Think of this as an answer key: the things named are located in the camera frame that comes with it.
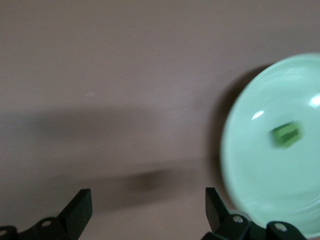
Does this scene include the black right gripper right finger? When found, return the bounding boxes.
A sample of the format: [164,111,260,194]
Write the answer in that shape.
[199,187,306,240]

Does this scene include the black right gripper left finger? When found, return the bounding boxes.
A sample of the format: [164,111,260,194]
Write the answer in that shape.
[0,188,93,240]

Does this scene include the green letter B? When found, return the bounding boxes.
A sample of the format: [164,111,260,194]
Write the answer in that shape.
[269,120,304,150]

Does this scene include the light green plate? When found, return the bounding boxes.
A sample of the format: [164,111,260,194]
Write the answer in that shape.
[220,51,320,240]

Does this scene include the brown table mat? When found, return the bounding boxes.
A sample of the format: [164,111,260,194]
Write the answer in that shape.
[0,0,320,240]

